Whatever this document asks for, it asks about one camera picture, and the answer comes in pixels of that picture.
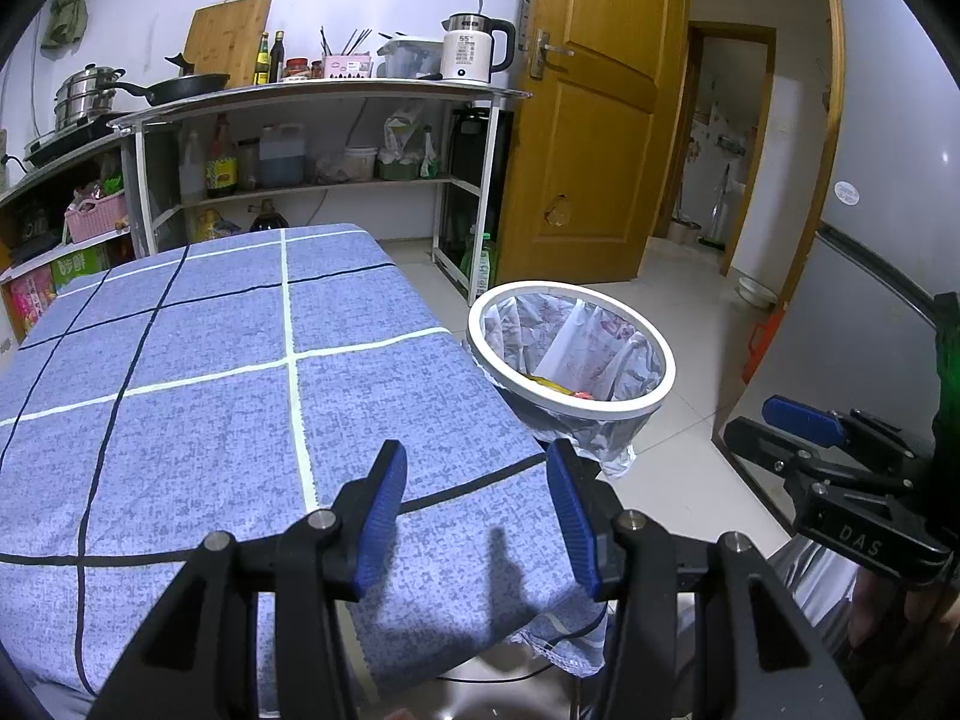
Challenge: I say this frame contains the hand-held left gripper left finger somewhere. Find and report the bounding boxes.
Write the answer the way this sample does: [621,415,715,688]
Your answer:
[88,439,410,720]

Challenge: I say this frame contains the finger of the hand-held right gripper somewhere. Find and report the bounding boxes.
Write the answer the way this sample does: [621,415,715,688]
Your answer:
[722,416,833,496]
[761,395,916,460]

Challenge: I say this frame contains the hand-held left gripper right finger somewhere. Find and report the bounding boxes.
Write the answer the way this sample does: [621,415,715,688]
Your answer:
[546,439,863,720]

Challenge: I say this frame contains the white trash bin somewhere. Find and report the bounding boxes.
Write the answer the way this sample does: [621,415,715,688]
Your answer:
[466,281,677,481]

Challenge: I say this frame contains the orange plastic object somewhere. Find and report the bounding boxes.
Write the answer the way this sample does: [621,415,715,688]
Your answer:
[742,311,785,383]

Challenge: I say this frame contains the person's grey trousers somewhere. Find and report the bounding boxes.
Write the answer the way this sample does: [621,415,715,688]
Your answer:
[769,540,860,653]

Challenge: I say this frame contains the mop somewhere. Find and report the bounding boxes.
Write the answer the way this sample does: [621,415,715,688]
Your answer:
[701,165,732,248]

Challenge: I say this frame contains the green detergent bottle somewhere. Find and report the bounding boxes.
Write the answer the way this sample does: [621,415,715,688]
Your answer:
[465,229,500,297]

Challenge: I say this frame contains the grey refrigerator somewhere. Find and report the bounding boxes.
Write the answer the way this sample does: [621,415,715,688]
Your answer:
[712,0,960,496]

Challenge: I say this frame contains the large dark bottle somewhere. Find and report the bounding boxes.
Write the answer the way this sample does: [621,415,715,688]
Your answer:
[249,199,290,233]

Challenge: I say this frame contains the large cooking oil bottle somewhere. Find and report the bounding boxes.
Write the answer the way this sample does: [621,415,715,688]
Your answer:
[193,210,241,243]

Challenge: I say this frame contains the yellow wooden door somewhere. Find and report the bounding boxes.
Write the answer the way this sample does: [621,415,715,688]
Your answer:
[496,0,691,290]

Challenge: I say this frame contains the green plastic bags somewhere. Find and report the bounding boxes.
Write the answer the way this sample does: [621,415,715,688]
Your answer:
[377,109,442,181]

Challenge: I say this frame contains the blue liquid jug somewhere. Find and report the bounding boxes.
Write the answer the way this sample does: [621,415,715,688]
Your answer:
[259,124,307,187]

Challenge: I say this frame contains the soy sauce bottle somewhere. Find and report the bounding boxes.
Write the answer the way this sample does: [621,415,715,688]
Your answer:
[204,114,239,198]

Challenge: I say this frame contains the white plastic jug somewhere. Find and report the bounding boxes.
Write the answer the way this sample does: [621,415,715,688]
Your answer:
[178,129,207,202]

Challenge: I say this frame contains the green carton box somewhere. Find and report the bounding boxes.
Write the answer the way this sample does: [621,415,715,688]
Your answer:
[51,247,110,293]

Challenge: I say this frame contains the pink plastic basket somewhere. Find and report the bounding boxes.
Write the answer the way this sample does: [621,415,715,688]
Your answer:
[64,191,128,243]

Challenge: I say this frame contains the pink carton box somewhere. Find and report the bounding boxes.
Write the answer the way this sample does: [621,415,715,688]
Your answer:
[7,274,57,338]

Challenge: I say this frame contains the white kitchen shelf unit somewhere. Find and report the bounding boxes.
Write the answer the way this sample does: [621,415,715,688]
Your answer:
[109,79,533,297]

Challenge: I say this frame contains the black pot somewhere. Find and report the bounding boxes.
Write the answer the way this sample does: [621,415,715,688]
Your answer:
[15,202,65,260]

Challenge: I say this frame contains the pink chopstick holder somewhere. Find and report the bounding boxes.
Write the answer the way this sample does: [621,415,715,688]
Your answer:
[321,26,374,80]

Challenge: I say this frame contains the clear plastic container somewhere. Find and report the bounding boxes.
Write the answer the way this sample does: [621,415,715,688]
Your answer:
[376,36,445,80]

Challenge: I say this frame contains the white electric kettle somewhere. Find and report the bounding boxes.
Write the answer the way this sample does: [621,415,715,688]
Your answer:
[439,13,517,85]

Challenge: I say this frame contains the black frying pan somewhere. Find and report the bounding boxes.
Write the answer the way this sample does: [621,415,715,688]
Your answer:
[112,73,232,107]

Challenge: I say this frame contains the orange lined shelf unit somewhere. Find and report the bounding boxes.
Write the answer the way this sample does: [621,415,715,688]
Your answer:
[0,127,143,346]

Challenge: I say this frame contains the black induction cooker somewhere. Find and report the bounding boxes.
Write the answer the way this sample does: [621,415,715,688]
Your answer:
[22,120,121,166]

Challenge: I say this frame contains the wooden cutting board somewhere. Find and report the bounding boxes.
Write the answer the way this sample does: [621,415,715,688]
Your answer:
[184,0,272,87]

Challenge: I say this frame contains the steel steamer pot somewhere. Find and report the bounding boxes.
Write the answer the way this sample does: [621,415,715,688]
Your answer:
[54,64,127,132]

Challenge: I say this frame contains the green hanging cloth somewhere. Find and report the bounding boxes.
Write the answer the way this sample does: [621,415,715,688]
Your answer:
[41,0,98,50]

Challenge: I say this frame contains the metal door handle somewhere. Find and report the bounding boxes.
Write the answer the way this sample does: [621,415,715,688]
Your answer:
[527,28,575,80]

